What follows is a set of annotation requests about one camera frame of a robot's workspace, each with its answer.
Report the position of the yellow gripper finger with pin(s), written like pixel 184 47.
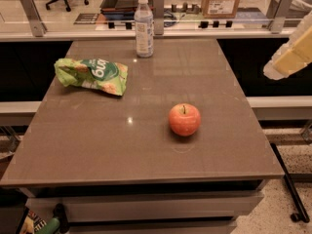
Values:
pixel 290 57

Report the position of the red apple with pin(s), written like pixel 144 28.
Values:
pixel 184 119

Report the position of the clear plastic water bottle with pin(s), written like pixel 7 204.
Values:
pixel 144 29

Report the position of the green bottle under table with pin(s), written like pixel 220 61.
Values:
pixel 52 227

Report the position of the cardboard box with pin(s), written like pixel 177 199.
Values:
pixel 219 9

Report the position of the white drawer unit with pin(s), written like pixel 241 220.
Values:
pixel 213 212

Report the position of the green chip bag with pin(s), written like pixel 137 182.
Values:
pixel 97 73

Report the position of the magazine under table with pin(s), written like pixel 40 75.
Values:
pixel 30 223

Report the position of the right metal glass bracket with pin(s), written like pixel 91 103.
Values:
pixel 276 13

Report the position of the metal glass bracket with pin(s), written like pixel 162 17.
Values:
pixel 158 11
pixel 276 13
pixel 37 27

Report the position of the middle metal glass bracket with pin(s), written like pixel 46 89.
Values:
pixel 158 11

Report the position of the black floor rail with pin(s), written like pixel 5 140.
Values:
pixel 301 213

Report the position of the left metal glass bracket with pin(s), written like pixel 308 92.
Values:
pixel 37 27

